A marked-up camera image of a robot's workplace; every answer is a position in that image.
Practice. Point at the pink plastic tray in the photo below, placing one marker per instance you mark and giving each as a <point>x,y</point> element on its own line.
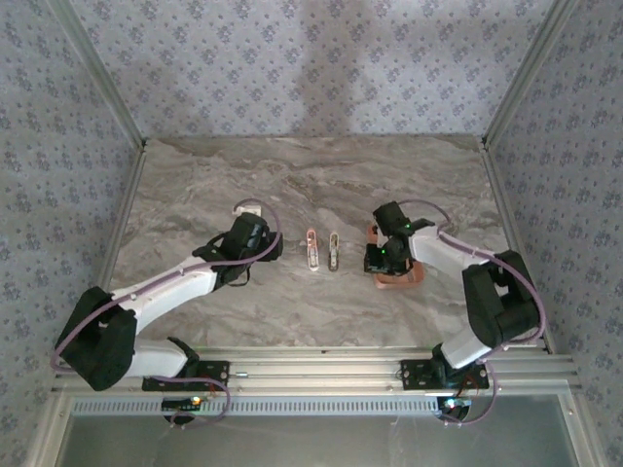
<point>396,283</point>

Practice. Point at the pink stapler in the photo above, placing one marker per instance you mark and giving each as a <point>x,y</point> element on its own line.
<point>314,258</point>

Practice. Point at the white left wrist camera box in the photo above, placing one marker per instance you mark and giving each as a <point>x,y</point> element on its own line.
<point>248,212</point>

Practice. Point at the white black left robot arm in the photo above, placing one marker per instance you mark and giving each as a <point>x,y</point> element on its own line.
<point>165,287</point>

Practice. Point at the aluminium corner post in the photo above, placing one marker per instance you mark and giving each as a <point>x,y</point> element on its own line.
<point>528,73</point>
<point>99,73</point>

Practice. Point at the black electronics box with light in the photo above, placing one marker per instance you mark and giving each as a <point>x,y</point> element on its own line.
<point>455,407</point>
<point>182,403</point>

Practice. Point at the grey metal panel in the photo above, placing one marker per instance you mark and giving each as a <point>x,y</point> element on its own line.
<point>316,442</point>

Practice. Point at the aluminium side rail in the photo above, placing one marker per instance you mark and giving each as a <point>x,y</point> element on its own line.
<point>513,243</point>
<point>116,243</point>

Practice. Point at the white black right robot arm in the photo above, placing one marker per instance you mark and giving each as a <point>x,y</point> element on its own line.
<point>448,248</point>

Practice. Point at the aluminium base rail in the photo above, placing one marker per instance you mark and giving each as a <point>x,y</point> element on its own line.
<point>316,365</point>

